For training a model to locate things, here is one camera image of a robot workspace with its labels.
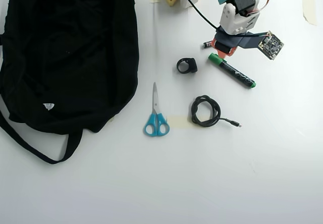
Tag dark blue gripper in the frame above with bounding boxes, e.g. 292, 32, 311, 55
211, 26, 266, 59

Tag green and black marker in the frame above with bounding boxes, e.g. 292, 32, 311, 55
207, 52, 257, 89

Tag black fabric bag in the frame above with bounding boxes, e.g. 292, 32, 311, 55
0, 0, 140, 165

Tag black plastic ring clamp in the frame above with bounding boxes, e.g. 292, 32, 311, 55
173, 57, 198, 75

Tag bare camera circuit board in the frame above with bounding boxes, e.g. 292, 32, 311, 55
257, 30, 285, 61

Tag coiled black USB cable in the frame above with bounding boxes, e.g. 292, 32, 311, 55
190, 94, 242, 128

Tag blue-handled scissors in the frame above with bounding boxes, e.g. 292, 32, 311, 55
143, 82, 170, 137

